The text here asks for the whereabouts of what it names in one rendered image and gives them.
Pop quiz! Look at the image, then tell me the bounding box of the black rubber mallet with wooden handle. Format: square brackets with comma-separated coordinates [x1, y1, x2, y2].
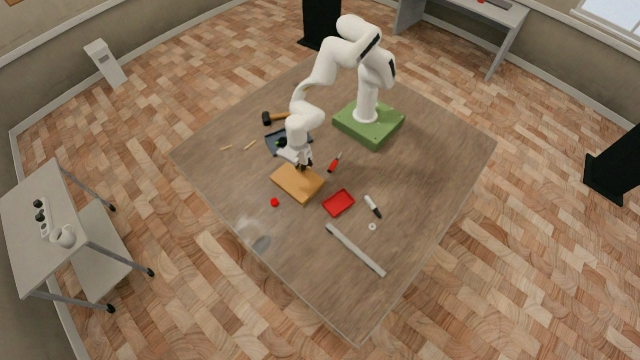
[261, 111, 291, 126]

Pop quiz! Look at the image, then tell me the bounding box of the white marker with black cap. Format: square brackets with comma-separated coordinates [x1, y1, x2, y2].
[363, 194, 382, 218]

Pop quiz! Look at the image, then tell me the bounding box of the tan wooden bench board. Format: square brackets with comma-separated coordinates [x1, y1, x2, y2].
[270, 162, 325, 207]

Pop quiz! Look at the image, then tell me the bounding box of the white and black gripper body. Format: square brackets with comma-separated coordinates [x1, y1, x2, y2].
[296, 146, 312, 165]

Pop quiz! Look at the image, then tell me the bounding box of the red shallow tray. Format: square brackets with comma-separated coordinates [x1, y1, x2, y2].
[322, 188, 355, 219]

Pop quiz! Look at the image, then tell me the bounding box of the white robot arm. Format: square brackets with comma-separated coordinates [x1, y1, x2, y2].
[276, 14, 396, 166]

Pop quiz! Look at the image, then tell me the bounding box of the grey flat bar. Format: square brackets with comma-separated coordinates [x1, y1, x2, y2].
[325, 223, 386, 277]

